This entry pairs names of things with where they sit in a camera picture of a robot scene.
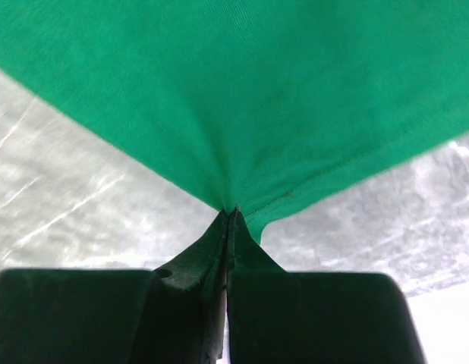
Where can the green t-shirt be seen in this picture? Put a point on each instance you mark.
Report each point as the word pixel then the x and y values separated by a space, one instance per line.
pixel 263 106

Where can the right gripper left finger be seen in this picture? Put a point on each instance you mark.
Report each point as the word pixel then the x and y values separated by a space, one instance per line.
pixel 172 314

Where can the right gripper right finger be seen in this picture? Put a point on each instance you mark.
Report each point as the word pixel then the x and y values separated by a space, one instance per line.
pixel 277 316

